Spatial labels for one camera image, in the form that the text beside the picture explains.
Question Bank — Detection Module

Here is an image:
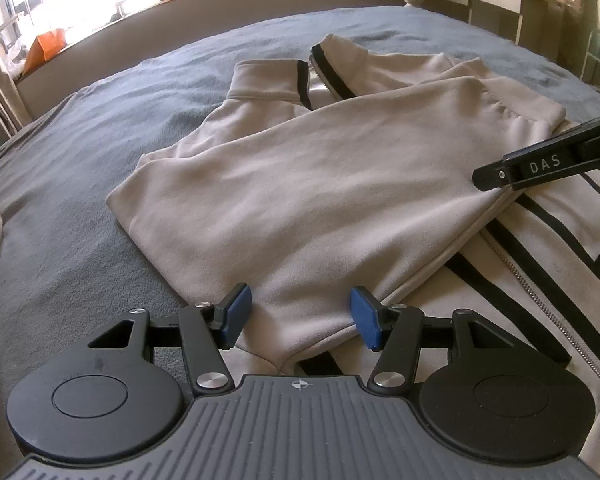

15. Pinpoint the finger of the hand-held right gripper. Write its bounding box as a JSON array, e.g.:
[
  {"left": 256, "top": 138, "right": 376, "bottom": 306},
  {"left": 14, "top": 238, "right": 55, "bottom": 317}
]
[{"left": 472, "top": 109, "right": 600, "bottom": 192}]

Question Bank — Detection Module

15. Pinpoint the beige zip jacket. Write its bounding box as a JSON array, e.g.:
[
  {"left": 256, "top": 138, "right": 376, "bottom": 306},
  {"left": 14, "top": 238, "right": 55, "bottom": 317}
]
[{"left": 105, "top": 33, "right": 569, "bottom": 377}]

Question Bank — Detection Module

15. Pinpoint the cream black-striped jacket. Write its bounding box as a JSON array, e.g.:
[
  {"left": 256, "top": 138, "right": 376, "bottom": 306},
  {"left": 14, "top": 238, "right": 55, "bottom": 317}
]
[{"left": 299, "top": 120, "right": 600, "bottom": 480}]

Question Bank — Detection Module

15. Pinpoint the orange bag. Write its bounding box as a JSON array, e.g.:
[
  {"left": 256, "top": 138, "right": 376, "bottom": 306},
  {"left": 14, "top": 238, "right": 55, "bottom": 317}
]
[{"left": 22, "top": 28, "right": 69, "bottom": 77}]

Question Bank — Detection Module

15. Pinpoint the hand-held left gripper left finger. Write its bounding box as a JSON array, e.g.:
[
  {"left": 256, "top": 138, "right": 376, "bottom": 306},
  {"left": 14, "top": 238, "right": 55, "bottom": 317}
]
[{"left": 87, "top": 283, "right": 253, "bottom": 395}]

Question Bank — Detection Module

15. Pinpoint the grey fleece bed blanket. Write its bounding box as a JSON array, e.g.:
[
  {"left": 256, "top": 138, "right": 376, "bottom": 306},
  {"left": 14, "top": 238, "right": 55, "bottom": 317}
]
[{"left": 0, "top": 4, "right": 600, "bottom": 411}]

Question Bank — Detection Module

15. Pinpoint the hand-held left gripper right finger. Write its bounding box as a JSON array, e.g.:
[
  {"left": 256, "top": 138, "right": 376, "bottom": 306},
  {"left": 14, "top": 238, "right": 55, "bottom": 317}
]
[{"left": 350, "top": 286, "right": 517, "bottom": 395}]

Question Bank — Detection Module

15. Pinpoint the white plastic bag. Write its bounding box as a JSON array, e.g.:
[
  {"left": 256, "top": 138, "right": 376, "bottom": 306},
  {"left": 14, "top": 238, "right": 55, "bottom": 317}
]
[{"left": 4, "top": 41, "right": 29, "bottom": 79}]

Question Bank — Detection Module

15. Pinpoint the white desk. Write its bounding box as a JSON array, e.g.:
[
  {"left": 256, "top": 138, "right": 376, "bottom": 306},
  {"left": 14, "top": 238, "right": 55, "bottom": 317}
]
[{"left": 409, "top": 0, "right": 582, "bottom": 62}]

